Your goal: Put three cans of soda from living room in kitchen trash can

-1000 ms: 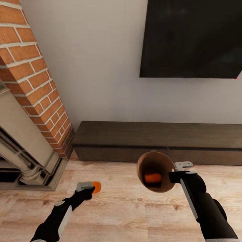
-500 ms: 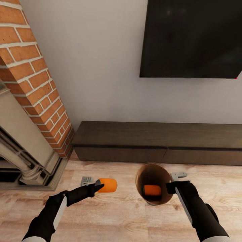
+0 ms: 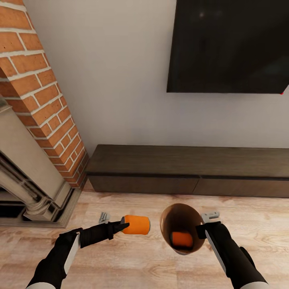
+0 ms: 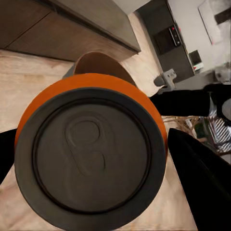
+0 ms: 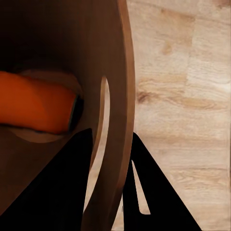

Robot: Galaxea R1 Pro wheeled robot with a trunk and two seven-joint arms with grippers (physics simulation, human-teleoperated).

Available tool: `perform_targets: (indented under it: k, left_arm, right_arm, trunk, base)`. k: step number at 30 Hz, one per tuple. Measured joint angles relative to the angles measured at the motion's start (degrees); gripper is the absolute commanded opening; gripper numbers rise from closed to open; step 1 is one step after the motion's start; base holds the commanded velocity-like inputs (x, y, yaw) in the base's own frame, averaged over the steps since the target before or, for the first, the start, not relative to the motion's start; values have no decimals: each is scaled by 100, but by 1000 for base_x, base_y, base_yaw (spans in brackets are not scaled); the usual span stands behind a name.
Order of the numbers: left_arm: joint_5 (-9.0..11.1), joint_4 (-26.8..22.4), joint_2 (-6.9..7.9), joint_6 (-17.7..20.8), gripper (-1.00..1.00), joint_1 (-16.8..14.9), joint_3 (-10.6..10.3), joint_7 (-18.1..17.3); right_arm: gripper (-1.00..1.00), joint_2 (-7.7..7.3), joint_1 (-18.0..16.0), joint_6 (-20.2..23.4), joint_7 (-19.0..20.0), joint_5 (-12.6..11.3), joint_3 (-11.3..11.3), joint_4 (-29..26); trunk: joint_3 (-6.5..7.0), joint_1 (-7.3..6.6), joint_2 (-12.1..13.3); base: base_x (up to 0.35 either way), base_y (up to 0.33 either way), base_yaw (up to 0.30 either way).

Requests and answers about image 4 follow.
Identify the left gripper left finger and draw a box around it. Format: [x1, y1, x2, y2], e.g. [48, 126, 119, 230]
[0, 128, 17, 185]

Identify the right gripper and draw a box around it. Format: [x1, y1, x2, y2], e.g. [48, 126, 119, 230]
[150, 90, 189, 117]

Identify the can of soda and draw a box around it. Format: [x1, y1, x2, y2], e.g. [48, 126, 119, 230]
[14, 72, 169, 231]

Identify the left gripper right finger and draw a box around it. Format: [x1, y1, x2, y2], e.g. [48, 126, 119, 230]
[167, 128, 231, 231]

